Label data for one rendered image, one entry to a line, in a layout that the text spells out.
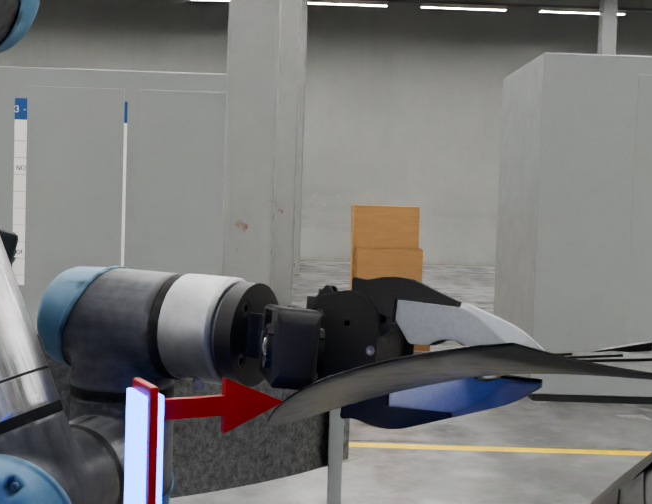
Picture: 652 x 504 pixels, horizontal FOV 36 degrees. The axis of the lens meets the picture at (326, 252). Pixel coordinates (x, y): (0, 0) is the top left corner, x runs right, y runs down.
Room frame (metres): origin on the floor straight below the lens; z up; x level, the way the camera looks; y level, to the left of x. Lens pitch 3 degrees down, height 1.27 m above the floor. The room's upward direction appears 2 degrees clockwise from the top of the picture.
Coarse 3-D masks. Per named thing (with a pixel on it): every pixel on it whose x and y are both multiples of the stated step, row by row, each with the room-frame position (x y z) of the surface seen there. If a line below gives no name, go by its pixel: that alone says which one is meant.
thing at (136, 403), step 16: (128, 400) 0.42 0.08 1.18; (144, 400) 0.40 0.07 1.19; (128, 416) 0.42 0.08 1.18; (144, 416) 0.40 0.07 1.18; (128, 432) 0.42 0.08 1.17; (144, 432) 0.40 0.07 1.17; (128, 448) 0.42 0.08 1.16; (144, 448) 0.40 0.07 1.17; (128, 464) 0.42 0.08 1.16; (144, 464) 0.41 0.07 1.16; (128, 480) 0.42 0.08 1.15; (144, 480) 0.40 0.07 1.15; (128, 496) 0.42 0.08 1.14; (144, 496) 0.41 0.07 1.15
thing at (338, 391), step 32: (448, 352) 0.39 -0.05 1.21; (480, 352) 0.39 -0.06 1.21; (512, 352) 0.39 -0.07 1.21; (544, 352) 0.40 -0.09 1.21; (576, 352) 0.56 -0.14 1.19; (608, 352) 0.57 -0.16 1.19; (640, 352) 0.58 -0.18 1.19; (320, 384) 0.47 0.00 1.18; (352, 384) 0.48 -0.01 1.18; (384, 384) 0.50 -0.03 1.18; (416, 384) 0.53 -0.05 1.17; (288, 416) 0.55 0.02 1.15
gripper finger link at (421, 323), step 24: (408, 312) 0.62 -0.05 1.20; (432, 312) 0.61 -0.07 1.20; (456, 312) 0.60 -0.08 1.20; (480, 312) 0.60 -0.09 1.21; (408, 336) 0.62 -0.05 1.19; (432, 336) 0.61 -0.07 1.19; (456, 336) 0.60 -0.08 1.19; (480, 336) 0.60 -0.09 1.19; (504, 336) 0.59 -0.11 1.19; (528, 336) 0.60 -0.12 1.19
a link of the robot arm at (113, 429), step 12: (72, 396) 0.72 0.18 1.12; (84, 396) 0.70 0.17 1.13; (96, 396) 0.70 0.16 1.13; (108, 396) 0.70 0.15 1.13; (120, 396) 0.70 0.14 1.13; (168, 396) 0.72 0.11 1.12; (72, 408) 0.72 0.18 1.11; (84, 408) 0.70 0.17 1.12; (96, 408) 0.70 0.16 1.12; (108, 408) 0.70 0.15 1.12; (120, 408) 0.70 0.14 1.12; (72, 420) 0.69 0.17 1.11; (84, 420) 0.68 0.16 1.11; (96, 420) 0.68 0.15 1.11; (108, 420) 0.69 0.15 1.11; (120, 420) 0.70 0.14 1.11; (168, 420) 0.72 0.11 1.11; (108, 432) 0.67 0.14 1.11; (120, 432) 0.68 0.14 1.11; (168, 432) 0.73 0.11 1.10; (120, 444) 0.67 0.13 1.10; (168, 444) 0.73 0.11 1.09; (120, 456) 0.66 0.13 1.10; (168, 456) 0.73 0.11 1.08; (168, 468) 0.73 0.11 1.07; (168, 480) 0.73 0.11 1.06; (168, 492) 0.73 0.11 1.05
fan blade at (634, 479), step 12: (648, 456) 0.73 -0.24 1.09; (636, 468) 0.74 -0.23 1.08; (648, 468) 0.71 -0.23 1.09; (624, 480) 0.74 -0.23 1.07; (636, 480) 0.71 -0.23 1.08; (648, 480) 0.70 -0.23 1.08; (612, 492) 0.74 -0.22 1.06; (624, 492) 0.72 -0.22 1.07; (636, 492) 0.70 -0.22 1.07; (648, 492) 0.69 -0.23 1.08
